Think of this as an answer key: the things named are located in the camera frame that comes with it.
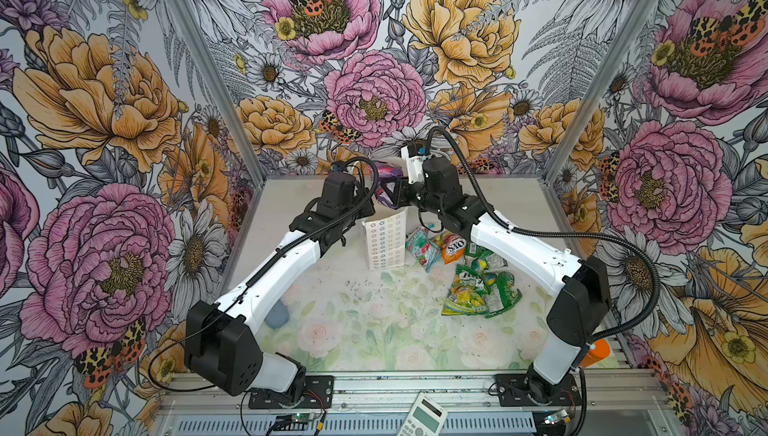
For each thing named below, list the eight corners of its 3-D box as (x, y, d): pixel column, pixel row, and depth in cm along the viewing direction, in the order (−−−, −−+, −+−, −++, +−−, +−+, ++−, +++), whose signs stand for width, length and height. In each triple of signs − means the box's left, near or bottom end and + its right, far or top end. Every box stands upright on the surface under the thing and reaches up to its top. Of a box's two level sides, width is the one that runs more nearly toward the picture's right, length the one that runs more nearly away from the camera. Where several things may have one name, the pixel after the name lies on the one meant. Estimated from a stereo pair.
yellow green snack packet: (441, 313, 89) (443, 306, 85) (455, 268, 98) (457, 260, 94) (480, 328, 86) (484, 322, 82) (490, 280, 95) (494, 273, 92)
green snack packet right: (484, 317, 88) (489, 308, 83) (477, 281, 95) (482, 271, 90) (517, 317, 88) (525, 308, 83) (507, 281, 95) (514, 271, 90)
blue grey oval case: (265, 321, 87) (262, 318, 86) (282, 302, 91) (280, 299, 89) (277, 331, 86) (274, 328, 84) (294, 312, 89) (292, 309, 87)
